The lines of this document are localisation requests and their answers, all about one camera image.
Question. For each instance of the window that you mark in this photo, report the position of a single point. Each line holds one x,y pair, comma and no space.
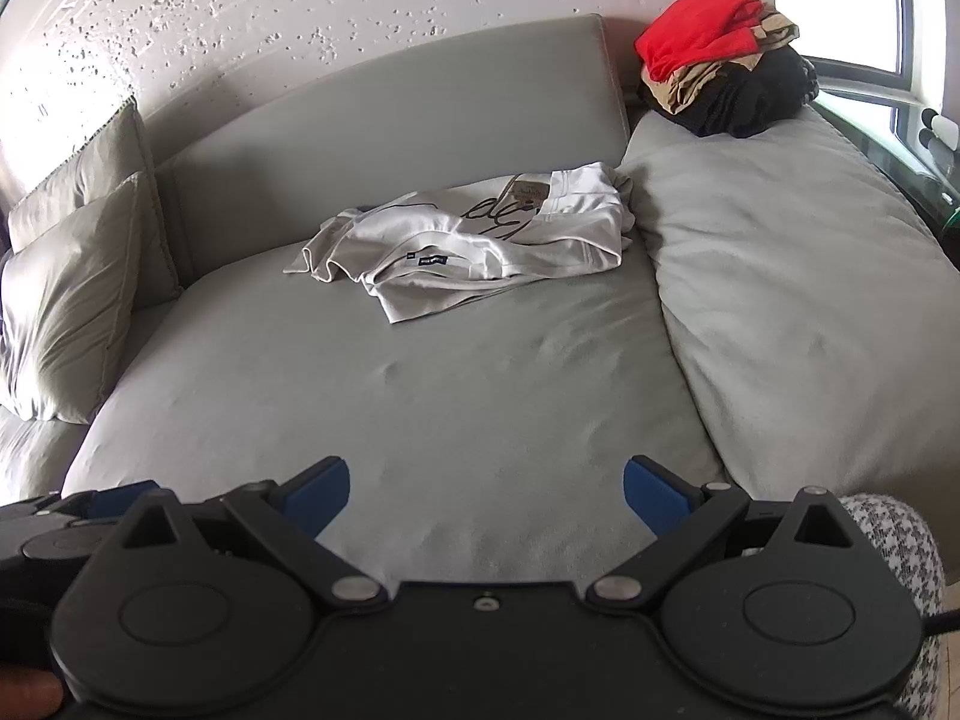
919,7

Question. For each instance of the grey sofa back cushion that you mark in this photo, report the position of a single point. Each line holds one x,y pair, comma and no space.
390,127

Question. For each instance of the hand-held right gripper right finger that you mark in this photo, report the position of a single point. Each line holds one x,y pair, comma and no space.
646,493

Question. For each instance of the cream garment with black tags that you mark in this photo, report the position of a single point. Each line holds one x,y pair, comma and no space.
442,285

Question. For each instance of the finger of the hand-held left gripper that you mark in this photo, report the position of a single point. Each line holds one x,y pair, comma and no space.
112,501

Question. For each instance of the red garment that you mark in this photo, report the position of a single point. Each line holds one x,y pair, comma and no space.
694,26

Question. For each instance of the person's houndstooth pants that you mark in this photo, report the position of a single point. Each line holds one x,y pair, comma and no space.
900,547

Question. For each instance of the grey sofa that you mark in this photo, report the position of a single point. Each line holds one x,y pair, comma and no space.
420,420

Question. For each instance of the glass side table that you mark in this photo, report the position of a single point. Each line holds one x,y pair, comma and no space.
911,180

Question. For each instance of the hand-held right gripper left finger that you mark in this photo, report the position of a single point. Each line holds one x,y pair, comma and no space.
324,493

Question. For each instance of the white device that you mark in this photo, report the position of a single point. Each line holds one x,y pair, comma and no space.
941,129

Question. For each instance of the person's left hand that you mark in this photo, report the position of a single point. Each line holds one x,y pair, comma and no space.
26,696

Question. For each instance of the tan garment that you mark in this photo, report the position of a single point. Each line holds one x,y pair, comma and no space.
697,86

